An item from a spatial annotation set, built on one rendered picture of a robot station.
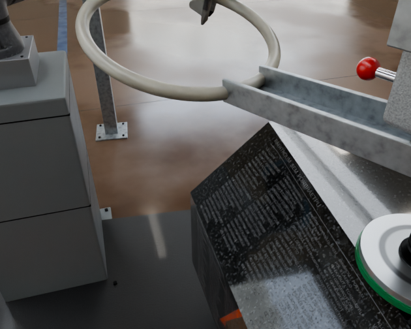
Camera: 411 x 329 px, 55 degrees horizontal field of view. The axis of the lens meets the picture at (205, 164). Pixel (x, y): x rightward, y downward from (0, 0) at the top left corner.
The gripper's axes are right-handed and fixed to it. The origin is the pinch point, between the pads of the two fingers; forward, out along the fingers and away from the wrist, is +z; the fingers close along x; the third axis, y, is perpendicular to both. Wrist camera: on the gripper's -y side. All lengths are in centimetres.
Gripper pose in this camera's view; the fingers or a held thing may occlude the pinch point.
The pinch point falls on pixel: (208, 17)
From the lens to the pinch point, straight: 122.7
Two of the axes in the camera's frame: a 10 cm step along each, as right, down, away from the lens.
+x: -3.4, 6.6, -6.7
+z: -1.7, 6.6, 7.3
